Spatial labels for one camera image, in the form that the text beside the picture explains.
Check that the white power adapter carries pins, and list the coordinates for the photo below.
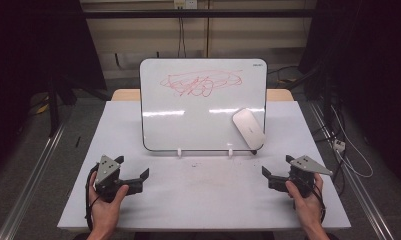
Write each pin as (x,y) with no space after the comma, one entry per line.
(339,145)

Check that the black horizontal bar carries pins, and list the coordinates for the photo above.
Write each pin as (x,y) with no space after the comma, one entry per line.
(194,13)

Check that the black metal stand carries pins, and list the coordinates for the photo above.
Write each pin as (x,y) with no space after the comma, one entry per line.
(53,106)

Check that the aluminium floor rail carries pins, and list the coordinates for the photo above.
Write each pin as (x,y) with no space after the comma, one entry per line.
(358,186)
(28,186)

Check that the white whiteboard eraser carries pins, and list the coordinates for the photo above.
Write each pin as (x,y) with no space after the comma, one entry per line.
(249,128)

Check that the person's left hand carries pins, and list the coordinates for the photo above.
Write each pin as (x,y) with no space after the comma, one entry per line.
(104,215)

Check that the white whiteboard with black rim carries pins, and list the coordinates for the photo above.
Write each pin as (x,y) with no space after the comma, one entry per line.
(194,126)

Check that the black pen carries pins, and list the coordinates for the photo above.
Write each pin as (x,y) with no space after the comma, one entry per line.
(77,141)

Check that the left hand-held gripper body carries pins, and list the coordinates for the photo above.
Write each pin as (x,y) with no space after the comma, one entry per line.
(105,170)

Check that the person's right hand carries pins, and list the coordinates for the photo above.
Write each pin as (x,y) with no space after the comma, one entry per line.
(306,208)

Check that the black curtain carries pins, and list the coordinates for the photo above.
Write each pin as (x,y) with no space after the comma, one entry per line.
(374,66)
(28,60)

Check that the white wall socket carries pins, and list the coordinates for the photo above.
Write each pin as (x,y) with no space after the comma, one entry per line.
(185,3)

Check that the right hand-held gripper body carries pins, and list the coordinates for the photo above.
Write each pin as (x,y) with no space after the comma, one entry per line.
(304,166)

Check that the black whiteboard foot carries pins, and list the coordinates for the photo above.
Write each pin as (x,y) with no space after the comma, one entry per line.
(253,152)

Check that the white whiteboard holder clip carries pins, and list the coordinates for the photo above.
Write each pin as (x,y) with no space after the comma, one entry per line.
(179,152)
(230,152)

